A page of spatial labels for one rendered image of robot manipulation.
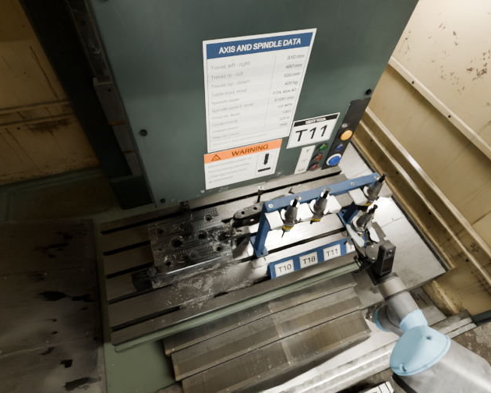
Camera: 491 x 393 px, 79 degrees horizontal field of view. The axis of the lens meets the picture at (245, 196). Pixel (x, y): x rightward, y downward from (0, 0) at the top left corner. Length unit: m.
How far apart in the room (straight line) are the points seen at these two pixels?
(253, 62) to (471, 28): 1.02
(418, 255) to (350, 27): 1.28
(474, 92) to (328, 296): 0.97
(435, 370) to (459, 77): 1.01
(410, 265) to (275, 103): 1.24
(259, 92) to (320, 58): 0.10
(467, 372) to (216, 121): 0.64
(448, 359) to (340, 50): 0.59
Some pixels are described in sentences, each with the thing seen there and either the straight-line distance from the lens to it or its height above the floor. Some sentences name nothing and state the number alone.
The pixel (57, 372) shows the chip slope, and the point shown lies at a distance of 1.51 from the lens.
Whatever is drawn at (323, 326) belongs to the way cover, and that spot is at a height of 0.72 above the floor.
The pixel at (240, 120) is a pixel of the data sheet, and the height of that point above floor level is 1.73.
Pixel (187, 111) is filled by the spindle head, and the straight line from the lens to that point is 0.47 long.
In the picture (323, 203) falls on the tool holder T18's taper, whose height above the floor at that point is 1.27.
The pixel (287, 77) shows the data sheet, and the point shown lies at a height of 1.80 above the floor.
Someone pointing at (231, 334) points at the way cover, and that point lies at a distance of 1.34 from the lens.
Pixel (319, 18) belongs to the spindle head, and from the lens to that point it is 0.47.
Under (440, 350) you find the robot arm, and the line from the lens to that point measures 0.73.
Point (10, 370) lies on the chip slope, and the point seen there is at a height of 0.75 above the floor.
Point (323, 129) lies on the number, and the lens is 0.62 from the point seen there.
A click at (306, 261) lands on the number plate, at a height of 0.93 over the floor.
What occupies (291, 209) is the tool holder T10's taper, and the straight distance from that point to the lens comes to 0.95.
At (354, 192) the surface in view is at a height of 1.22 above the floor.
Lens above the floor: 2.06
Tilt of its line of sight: 55 degrees down
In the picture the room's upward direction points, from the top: 7 degrees clockwise
